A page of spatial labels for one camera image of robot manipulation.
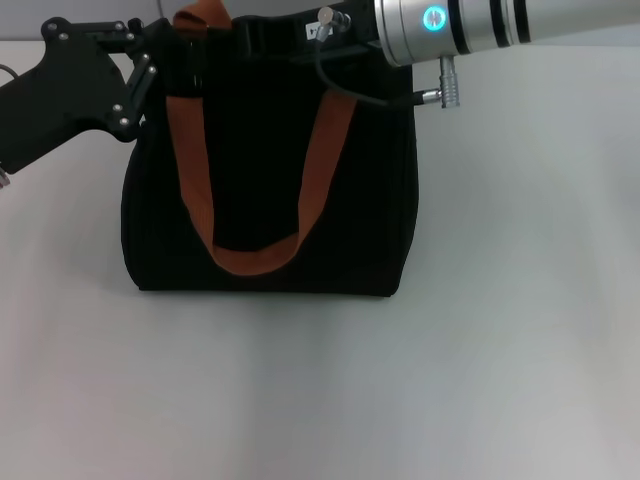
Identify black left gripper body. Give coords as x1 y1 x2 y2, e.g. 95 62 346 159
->
0 16 140 175

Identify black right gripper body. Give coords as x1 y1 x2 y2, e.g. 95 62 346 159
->
233 0 390 65

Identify black food bag orange handles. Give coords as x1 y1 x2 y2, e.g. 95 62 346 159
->
121 0 420 300

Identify right gripper cable with connector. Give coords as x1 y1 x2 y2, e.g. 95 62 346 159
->
315 7 464 111

